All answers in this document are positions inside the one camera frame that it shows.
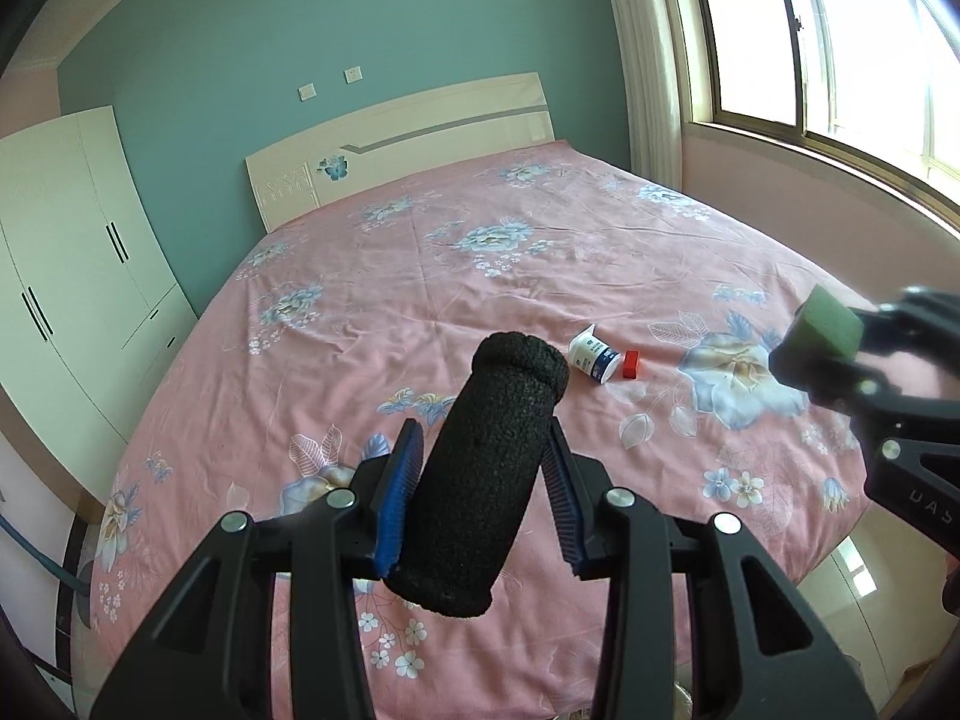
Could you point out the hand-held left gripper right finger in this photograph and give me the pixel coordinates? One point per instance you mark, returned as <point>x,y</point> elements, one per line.
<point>566,510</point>

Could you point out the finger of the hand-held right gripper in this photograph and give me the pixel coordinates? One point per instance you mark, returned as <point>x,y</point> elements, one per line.
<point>817,382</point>
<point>915,319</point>

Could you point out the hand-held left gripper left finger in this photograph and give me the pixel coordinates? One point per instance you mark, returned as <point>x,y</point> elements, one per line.
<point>397,510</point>

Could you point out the dark green sponge block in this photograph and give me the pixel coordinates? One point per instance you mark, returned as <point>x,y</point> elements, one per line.
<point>829,326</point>

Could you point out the black foam cylinder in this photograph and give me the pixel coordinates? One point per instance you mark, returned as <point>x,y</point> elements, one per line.
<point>480,465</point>

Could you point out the red block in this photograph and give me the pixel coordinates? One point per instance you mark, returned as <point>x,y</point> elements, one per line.
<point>631,364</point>

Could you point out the pink floral bed quilt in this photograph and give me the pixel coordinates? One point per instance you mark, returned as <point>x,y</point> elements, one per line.
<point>450,277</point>

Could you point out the blue pole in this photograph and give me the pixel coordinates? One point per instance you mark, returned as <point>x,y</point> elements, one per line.
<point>37,551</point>

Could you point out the cream curtain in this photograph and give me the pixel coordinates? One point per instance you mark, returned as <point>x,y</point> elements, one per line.
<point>645,60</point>

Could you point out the cream bed headboard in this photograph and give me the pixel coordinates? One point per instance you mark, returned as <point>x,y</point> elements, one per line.
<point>420,127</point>

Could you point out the white wardrobe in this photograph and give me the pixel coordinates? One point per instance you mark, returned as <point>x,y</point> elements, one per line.
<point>75,255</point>

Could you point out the window with yellow frame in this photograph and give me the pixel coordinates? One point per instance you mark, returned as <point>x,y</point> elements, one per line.
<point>825,52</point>

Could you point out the white wall socket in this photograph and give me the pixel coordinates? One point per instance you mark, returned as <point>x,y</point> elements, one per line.
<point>354,75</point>

